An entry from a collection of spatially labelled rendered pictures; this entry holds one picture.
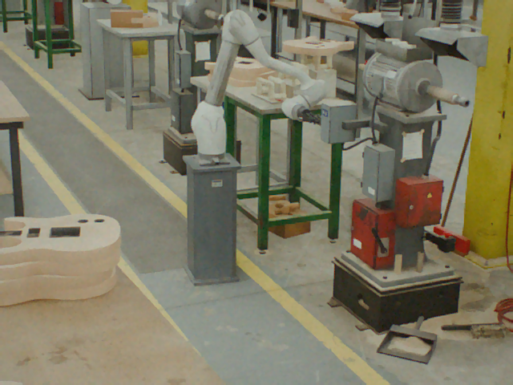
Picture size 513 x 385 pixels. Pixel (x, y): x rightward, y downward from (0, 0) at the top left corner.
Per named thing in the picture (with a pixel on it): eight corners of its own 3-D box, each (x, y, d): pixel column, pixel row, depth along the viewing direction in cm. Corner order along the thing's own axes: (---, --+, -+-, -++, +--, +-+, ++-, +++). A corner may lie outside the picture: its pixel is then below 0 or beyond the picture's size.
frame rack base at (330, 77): (336, 97, 583) (337, 70, 578) (315, 99, 576) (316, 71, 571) (313, 89, 606) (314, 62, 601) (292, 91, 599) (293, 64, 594)
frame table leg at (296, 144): (300, 216, 649) (304, 88, 620) (292, 216, 646) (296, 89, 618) (296, 213, 653) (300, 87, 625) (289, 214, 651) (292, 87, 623)
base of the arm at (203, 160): (201, 168, 513) (201, 158, 511) (191, 157, 533) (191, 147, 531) (233, 166, 518) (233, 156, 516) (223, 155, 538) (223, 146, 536)
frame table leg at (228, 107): (233, 225, 629) (235, 94, 601) (226, 226, 627) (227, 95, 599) (230, 222, 634) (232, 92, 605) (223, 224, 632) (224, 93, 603)
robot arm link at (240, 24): (263, 34, 509) (257, 30, 522) (246, 6, 502) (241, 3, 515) (243, 48, 509) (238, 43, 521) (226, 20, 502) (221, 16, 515)
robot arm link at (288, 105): (287, 109, 523) (304, 95, 525) (275, 103, 537) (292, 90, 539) (295, 124, 528) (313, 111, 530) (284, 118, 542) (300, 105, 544)
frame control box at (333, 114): (377, 158, 480) (381, 109, 471) (341, 162, 471) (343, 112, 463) (353, 146, 501) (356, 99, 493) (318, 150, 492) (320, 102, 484)
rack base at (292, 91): (315, 99, 577) (316, 84, 574) (292, 102, 570) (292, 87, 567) (293, 91, 600) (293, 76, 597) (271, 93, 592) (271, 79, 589)
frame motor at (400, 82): (443, 112, 467) (448, 61, 459) (397, 116, 457) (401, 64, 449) (399, 95, 503) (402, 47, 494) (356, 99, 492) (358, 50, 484)
